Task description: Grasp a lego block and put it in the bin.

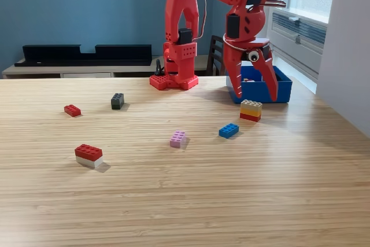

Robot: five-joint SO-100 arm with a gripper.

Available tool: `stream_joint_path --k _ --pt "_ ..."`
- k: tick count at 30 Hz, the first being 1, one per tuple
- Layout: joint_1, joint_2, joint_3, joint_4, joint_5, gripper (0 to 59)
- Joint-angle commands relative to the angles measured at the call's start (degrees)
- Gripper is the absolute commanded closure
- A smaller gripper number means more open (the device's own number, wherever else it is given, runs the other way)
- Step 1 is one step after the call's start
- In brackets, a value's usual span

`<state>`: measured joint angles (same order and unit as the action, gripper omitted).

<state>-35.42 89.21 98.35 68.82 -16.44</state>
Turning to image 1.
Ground small red lego brick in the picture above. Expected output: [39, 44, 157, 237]
[64, 104, 82, 118]

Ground dark wooden chair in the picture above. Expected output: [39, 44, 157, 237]
[206, 35, 229, 76]

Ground blue lego brick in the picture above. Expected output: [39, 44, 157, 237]
[218, 123, 240, 139]

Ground pink lego brick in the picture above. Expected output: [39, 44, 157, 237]
[169, 130, 187, 149]

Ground blue plastic bin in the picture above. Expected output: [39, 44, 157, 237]
[225, 65, 293, 104]

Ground pale wooden sideboard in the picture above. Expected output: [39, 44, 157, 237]
[1, 55, 216, 79]

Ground grey window vent grille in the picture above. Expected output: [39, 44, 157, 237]
[271, 9, 328, 46]

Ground beige orange red brick stack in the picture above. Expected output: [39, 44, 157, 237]
[239, 99, 263, 123]

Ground red and white brick stack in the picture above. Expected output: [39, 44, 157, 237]
[74, 143, 104, 169]

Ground dark grey lego brick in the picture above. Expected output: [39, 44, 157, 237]
[110, 93, 125, 110]

